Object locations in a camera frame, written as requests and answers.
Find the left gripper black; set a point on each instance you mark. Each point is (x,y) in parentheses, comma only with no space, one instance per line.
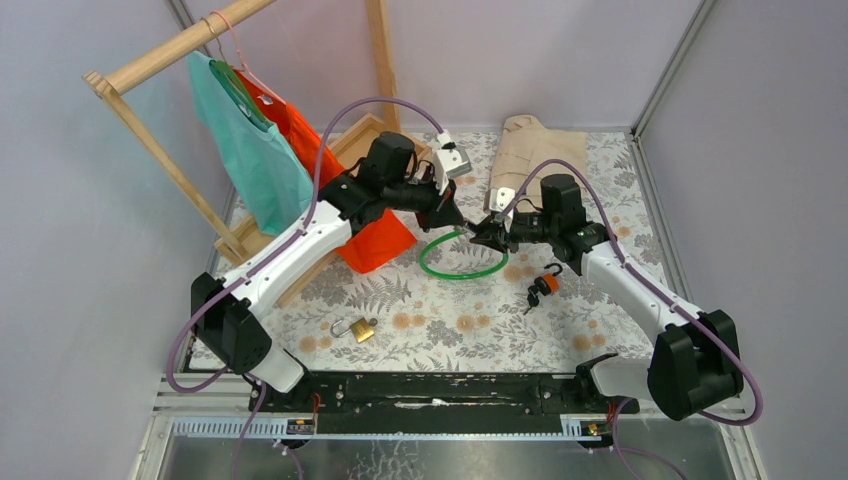
(439,213)

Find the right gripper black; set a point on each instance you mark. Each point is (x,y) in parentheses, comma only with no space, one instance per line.
(494,236)

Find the green cable lock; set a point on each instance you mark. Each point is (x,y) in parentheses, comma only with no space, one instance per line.
(422,260)

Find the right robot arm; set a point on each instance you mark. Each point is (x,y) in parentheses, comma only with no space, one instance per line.
(693,365)

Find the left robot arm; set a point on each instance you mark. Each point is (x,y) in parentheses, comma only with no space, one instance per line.
(227,312)

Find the orange black key bunch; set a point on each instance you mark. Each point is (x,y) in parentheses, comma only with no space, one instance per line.
(543,285)

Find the floral table mat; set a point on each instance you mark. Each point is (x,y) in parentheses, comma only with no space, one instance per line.
(425,323)

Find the orange garment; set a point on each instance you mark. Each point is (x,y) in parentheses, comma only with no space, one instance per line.
(377,243)

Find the folded beige garment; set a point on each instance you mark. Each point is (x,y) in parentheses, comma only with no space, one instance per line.
(525,143)

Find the brass padlock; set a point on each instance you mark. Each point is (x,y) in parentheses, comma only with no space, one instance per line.
(361,329)

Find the wooden clothes rack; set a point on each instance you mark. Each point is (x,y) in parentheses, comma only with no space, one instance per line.
(147,241)

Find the teal t-shirt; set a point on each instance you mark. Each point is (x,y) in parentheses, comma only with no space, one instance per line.
(262,166)

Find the pink hanger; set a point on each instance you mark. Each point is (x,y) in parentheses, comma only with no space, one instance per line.
(245,67)

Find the green hanger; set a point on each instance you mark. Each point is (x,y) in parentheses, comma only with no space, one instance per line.
(238,93)

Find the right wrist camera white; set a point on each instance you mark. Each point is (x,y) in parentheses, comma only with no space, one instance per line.
(498,199)

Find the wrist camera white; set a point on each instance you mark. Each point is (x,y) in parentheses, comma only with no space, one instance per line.
(449,160)
(498,199)

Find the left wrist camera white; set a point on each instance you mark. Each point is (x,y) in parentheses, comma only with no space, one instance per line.
(449,160)

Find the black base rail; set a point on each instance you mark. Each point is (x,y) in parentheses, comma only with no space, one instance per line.
(447,404)

